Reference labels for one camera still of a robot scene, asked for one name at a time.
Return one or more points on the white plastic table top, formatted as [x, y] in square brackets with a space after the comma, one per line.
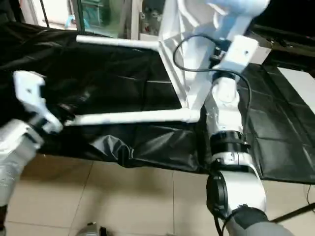
[192, 54]

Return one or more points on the white plastic table leg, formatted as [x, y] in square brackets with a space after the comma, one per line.
[133, 117]
[118, 43]
[238, 6]

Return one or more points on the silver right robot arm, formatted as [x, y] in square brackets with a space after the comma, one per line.
[231, 147]

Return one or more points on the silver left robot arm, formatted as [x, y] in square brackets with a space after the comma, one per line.
[17, 152]

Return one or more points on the black table mat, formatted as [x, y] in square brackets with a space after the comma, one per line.
[118, 78]

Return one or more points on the teal plastic stool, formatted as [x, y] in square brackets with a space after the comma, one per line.
[93, 12]

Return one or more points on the black left robot foot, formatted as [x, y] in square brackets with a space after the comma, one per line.
[91, 230]

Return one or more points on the black metal table frame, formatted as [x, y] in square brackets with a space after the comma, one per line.
[295, 214]

